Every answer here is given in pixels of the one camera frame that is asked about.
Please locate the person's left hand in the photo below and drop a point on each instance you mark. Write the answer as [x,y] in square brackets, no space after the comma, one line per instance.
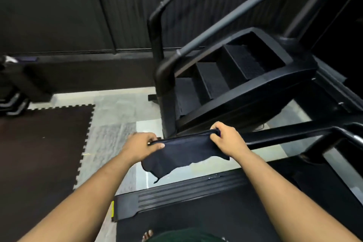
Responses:
[139,144]

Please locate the person's right hand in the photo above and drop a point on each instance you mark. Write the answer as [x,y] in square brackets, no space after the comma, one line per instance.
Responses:
[230,141]

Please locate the person's right fingers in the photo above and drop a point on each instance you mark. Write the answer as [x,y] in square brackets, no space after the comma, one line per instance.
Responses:
[217,129]

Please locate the person's left thumb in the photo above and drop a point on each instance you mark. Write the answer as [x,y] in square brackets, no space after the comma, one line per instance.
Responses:
[157,146]

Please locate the dark navy cloth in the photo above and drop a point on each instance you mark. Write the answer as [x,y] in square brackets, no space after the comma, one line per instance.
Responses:
[181,152]

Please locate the person's right forearm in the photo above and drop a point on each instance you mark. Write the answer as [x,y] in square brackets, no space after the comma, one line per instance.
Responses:
[289,196]

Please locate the person's left forearm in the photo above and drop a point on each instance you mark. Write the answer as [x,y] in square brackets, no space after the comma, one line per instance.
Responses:
[76,200]

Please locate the black stair climber machine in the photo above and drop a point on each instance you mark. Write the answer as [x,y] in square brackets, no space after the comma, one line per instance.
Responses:
[227,80]

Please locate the black treadmill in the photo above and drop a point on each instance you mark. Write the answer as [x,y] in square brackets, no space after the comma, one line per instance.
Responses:
[241,193]

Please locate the person's foot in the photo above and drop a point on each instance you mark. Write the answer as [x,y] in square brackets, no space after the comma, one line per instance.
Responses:
[147,234]

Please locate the person's green shorts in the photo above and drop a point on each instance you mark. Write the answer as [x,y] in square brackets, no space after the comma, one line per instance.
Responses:
[187,236]

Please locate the dark interlocking floor mat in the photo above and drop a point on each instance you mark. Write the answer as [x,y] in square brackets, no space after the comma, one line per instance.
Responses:
[39,171]

